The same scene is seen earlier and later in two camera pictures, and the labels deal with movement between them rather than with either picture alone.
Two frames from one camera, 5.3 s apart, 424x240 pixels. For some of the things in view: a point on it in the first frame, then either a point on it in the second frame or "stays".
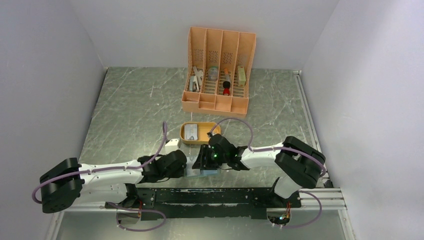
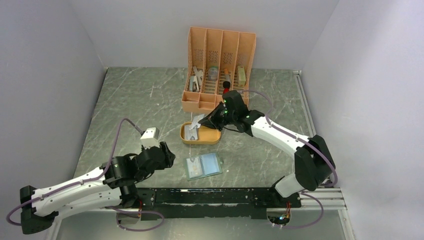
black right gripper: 202,161 -> 211,120
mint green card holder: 191,172 stays
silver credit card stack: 190,132 stays
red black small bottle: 226,83 stays
